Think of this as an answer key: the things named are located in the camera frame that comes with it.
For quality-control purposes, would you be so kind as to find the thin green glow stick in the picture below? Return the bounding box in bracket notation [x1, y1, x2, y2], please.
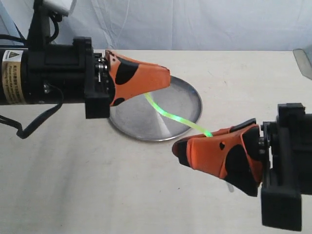
[144, 93, 213, 137]

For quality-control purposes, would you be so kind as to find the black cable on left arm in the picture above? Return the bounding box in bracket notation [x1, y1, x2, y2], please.
[0, 82, 64, 139]

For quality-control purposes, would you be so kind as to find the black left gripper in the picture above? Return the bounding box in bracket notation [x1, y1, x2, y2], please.
[26, 37, 170, 119]

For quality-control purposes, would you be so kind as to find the round silver metal plate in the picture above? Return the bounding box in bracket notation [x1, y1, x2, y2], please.
[110, 76, 202, 141]

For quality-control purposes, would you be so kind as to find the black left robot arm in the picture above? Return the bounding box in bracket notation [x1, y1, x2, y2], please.
[0, 38, 171, 119]

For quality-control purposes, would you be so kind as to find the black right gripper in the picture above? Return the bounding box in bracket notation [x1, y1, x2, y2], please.
[172, 103, 312, 232]

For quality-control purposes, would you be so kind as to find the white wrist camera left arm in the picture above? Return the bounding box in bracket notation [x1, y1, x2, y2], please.
[42, 0, 77, 17]

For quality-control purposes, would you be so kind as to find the white backdrop cloth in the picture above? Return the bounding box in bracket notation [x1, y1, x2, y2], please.
[0, 0, 312, 51]

